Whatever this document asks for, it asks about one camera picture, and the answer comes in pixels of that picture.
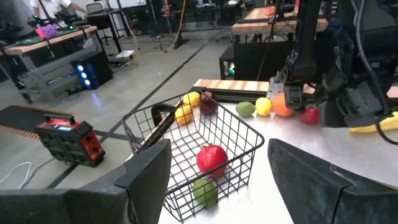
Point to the green lime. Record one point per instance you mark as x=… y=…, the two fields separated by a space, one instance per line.
x=204 y=191
x=245 y=109

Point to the black computer tower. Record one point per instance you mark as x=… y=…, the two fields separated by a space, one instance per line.
x=99 y=71

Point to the purple smiley box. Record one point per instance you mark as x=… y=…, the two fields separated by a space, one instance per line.
x=46 y=31

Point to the golden yellow lemon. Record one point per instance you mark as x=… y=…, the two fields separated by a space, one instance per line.
x=183 y=114

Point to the white flat box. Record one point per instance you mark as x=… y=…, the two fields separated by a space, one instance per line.
x=125 y=54

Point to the black standing desk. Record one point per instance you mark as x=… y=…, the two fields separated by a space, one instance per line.
x=105 y=15

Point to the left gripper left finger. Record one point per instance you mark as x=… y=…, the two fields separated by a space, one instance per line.
x=93 y=202

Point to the grey office chair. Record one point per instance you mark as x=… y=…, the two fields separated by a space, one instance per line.
x=94 y=7

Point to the red tomato green stem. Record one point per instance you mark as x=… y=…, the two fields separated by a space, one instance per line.
x=309 y=115

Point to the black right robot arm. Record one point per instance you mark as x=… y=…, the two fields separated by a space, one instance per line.
x=306 y=46

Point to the red black power station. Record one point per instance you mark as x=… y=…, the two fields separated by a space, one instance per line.
x=71 y=143

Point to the yellow corn cob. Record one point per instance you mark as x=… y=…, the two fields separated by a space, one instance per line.
x=385 y=124

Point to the black background robot arm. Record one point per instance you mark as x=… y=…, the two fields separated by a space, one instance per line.
x=65 y=17

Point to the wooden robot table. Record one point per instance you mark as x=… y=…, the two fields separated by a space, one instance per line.
x=258 y=26

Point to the dark red plum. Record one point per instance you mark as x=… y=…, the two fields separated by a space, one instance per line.
x=207 y=104

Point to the wooden workbench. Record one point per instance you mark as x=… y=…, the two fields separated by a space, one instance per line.
x=62 y=35

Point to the person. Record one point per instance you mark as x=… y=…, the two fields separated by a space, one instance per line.
x=51 y=6

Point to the black hook clamp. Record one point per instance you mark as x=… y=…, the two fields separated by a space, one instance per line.
x=161 y=109

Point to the red apple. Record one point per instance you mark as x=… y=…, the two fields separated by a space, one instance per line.
x=212 y=158

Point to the black cabinet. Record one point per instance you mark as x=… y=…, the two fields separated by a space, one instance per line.
x=255 y=62

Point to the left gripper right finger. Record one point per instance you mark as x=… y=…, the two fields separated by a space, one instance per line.
x=326 y=199

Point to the orange fruit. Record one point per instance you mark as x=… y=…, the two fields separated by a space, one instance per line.
x=280 y=105

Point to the black mat orange stripes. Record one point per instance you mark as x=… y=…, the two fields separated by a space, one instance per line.
x=21 y=118

